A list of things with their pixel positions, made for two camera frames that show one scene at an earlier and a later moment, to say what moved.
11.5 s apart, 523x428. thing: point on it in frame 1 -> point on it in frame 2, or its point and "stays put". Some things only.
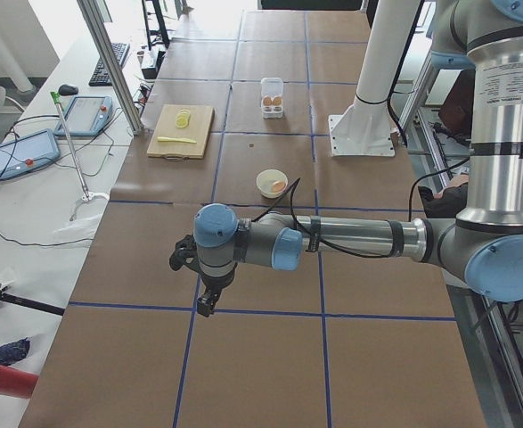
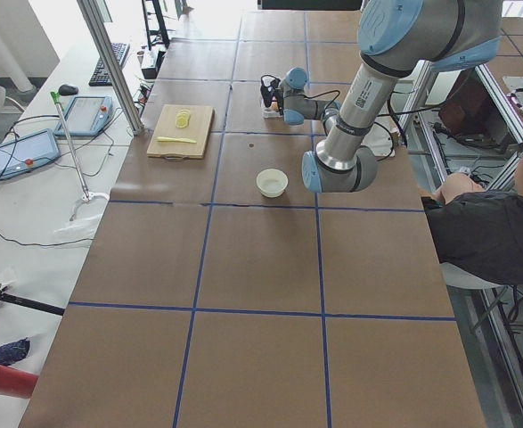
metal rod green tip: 56,99 stays put
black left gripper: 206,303 -> 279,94
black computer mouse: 67,89 stays put
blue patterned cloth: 9,353 stays put
